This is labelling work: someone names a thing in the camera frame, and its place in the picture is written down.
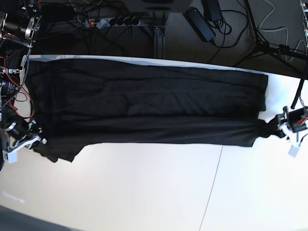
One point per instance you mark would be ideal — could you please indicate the black tripod stand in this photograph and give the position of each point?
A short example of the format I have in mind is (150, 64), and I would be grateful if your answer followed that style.
(264, 47)

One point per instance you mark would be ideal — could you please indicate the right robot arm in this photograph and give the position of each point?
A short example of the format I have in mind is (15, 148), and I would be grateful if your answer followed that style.
(20, 21)

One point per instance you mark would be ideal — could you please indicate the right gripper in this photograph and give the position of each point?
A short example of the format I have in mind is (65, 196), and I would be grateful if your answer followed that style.
(20, 133)

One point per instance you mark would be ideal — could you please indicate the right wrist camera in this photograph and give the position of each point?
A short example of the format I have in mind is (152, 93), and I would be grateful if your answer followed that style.
(10, 156)

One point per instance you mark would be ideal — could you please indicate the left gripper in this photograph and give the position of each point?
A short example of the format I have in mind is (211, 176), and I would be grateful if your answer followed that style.
(289, 123)

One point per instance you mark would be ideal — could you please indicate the dark grey T-shirt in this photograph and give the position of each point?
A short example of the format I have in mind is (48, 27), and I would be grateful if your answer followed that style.
(79, 102)

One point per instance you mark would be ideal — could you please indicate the black power adapter brick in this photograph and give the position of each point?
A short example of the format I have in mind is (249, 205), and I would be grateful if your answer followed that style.
(199, 24)

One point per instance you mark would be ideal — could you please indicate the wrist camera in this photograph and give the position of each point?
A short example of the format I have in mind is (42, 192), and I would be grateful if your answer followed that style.
(10, 156)
(294, 151)

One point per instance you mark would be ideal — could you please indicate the white power strip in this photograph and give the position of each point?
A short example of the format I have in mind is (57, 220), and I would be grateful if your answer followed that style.
(101, 23)

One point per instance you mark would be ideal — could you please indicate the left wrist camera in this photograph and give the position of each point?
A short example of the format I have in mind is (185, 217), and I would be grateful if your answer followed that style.
(294, 151)

